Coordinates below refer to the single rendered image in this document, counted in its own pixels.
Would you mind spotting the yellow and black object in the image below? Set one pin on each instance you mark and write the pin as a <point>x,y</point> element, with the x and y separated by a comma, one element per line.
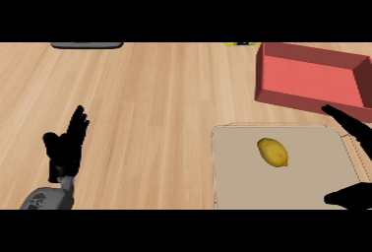
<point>242,43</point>

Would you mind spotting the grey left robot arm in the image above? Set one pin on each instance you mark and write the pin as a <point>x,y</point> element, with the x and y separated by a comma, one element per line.
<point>47,198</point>

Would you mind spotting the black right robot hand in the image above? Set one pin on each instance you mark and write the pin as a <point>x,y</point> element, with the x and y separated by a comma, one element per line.
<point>355,128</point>

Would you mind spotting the red cardboard box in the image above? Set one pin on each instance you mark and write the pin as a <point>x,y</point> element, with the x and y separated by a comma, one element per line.
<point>314,77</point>

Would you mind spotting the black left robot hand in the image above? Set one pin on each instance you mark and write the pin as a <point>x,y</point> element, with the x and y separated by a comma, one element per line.
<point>68,151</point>

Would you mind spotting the yellow lemon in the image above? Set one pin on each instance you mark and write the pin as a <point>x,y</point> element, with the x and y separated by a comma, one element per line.
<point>271,152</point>

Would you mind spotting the dark grey flat object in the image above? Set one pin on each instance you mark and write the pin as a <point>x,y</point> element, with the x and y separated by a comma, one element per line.
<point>87,45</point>

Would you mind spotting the beige tray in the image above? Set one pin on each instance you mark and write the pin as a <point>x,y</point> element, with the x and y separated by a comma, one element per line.
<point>285,177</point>

